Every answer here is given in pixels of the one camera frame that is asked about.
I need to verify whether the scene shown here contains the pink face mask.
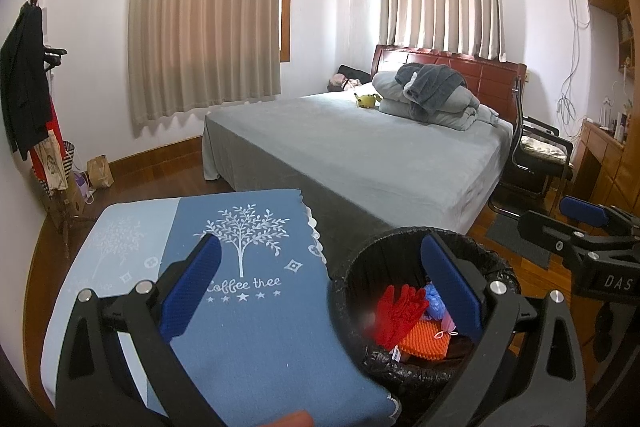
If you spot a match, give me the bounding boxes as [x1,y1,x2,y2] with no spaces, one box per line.
[435,311,458,338]

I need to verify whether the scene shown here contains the large orange foam net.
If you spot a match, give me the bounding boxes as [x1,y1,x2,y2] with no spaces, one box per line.
[398,320,451,361]

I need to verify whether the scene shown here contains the blue plastic bag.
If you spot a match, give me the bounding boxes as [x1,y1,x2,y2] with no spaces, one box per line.
[424,283,446,321]

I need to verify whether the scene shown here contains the black trash bin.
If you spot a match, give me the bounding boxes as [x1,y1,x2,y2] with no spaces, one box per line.
[332,225,519,423]

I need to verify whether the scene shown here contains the wooden desk cabinet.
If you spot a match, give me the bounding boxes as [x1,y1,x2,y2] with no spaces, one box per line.
[573,0,639,213]

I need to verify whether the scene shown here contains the black office chair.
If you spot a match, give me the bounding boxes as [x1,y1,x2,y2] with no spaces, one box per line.
[488,77,574,219]

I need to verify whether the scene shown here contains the white medicine box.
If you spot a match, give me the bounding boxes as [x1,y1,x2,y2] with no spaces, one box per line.
[390,346,401,362]

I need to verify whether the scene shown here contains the red wooden headboard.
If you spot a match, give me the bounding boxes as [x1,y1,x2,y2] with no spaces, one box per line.
[370,44,527,124]

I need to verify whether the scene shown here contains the grey folded pillows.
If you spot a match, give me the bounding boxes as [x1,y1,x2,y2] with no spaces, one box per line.
[372,63,500,131]

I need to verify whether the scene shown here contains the blue tree print tablecloth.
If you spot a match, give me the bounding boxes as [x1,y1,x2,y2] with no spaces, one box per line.
[40,188,399,426]

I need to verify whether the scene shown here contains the beige tote bag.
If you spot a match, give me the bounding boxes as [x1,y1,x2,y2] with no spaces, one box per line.
[34,130,68,191]

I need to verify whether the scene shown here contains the dark grey blanket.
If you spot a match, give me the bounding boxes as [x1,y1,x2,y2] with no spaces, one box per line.
[395,63,466,121]

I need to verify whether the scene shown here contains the bed with grey sheet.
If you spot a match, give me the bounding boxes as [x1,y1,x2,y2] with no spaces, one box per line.
[202,92,512,265]

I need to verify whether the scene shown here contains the brown paper bag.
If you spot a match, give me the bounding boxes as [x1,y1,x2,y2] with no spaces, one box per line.
[87,155,114,188]

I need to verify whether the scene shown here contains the striped basket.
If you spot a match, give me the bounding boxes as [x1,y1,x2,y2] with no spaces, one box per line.
[63,140,75,179]

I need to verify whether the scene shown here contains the yellow plush toy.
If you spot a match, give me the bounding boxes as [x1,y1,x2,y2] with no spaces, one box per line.
[355,93,382,109]

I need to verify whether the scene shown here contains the red hanging bag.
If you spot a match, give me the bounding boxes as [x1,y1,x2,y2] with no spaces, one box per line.
[29,102,68,191]

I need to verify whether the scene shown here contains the pink black bag on bed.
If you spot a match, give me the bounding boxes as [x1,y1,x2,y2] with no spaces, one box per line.
[328,65,371,92]

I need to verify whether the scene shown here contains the black hanging coat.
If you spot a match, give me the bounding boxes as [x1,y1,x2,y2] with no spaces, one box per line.
[1,3,52,160]

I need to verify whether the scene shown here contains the wooden coat rack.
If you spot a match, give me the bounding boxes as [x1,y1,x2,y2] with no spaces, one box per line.
[27,0,96,260]

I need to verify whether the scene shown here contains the left beige curtain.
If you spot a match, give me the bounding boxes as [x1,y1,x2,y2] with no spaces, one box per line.
[128,0,281,126]

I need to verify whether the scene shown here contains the white hanging cables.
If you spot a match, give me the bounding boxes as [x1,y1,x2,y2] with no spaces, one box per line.
[555,0,592,143]

